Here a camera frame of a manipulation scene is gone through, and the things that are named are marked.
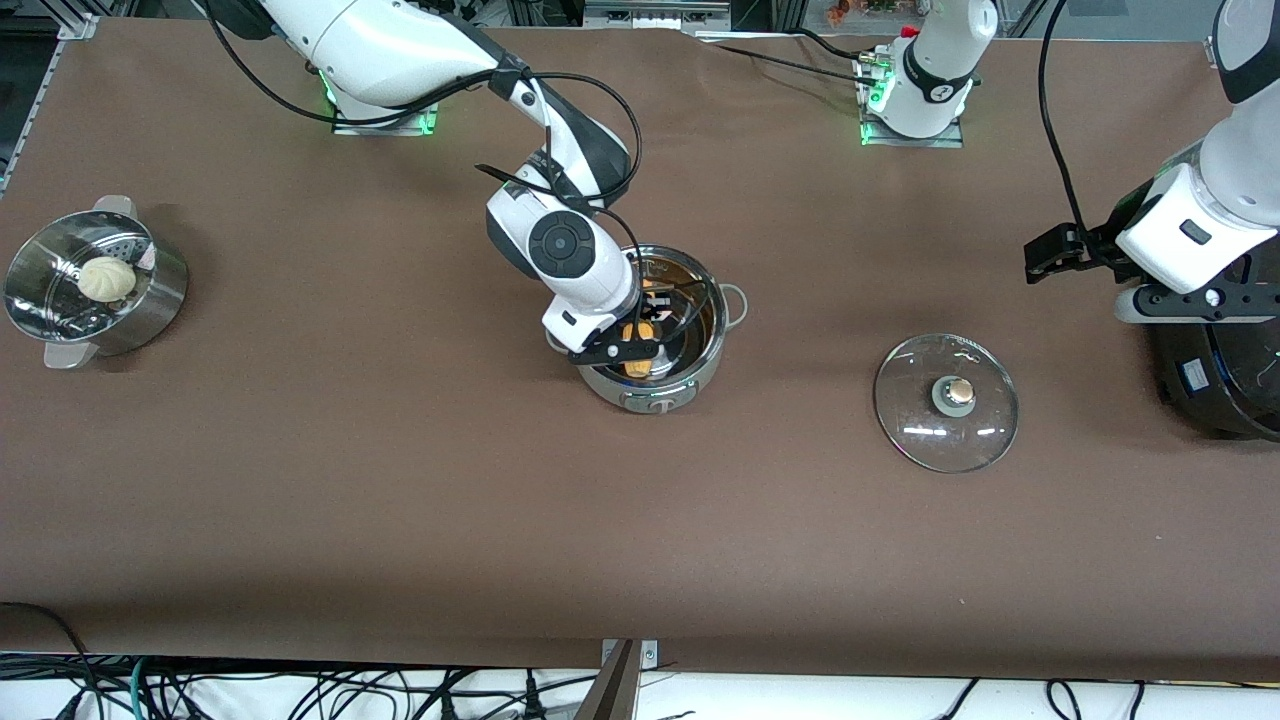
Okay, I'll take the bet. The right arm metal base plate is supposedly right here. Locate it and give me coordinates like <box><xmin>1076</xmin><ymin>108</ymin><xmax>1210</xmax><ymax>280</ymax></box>
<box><xmin>318</xmin><ymin>68</ymin><xmax>442</xmax><ymax>137</ymax></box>

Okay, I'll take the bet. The steel steamer pot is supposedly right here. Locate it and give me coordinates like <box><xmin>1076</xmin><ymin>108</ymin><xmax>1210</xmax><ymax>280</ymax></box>
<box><xmin>3</xmin><ymin>195</ymin><xmax>190</xmax><ymax>370</ymax></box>

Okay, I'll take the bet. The grey steel cooking pot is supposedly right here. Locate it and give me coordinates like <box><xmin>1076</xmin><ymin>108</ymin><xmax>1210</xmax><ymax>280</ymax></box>
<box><xmin>545</xmin><ymin>243</ymin><xmax>750</xmax><ymax>416</ymax></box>

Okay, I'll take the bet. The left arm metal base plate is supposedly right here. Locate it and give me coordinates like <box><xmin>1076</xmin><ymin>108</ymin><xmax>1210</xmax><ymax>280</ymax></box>
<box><xmin>858</xmin><ymin>55</ymin><xmax>967</xmax><ymax>150</ymax></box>

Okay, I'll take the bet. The grey box behind table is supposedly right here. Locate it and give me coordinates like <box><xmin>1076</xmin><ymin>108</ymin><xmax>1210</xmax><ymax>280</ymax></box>
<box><xmin>583</xmin><ymin>0</ymin><xmax>732</xmax><ymax>32</ymax></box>

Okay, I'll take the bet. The black left base cable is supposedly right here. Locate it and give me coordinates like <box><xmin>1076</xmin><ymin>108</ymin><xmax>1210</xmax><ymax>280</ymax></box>
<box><xmin>712</xmin><ymin>28</ymin><xmax>881</xmax><ymax>85</ymax></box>

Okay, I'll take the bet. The dark metal bar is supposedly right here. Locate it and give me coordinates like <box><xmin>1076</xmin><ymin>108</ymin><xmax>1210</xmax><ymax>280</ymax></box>
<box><xmin>573</xmin><ymin>639</ymin><xmax>642</xmax><ymax>720</ymax></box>

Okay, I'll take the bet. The black round device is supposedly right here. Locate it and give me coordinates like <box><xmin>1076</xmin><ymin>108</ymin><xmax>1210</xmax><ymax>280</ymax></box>
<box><xmin>1150</xmin><ymin>250</ymin><xmax>1280</xmax><ymax>443</ymax></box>

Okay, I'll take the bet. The yellow corn cob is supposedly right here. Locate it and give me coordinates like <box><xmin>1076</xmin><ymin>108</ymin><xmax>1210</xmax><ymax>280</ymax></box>
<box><xmin>620</xmin><ymin>320</ymin><xmax>663</xmax><ymax>381</ymax></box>

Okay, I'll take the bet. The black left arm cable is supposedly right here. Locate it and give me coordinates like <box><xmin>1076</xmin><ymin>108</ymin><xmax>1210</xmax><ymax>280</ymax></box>
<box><xmin>1036</xmin><ymin>0</ymin><xmax>1091</xmax><ymax>233</ymax></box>

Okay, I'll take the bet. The glass pot lid with knob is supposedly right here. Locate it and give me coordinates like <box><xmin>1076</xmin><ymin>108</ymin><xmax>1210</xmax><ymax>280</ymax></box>
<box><xmin>873</xmin><ymin>333</ymin><xmax>1021</xmax><ymax>475</ymax></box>

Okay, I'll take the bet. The black looped floor cable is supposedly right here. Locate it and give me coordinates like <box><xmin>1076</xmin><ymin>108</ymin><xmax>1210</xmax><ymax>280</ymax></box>
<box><xmin>0</xmin><ymin>601</ymin><xmax>101</xmax><ymax>720</ymax></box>

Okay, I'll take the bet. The white steamed bun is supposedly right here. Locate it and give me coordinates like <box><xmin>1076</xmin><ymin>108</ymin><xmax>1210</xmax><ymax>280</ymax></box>
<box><xmin>78</xmin><ymin>256</ymin><xmax>138</xmax><ymax>304</ymax></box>

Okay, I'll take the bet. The brown table cover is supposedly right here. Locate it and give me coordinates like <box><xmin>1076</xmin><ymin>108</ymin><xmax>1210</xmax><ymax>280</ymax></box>
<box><xmin>0</xmin><ymin>17</ymin><xmax>1280</xmax><ymax>683</ymax></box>

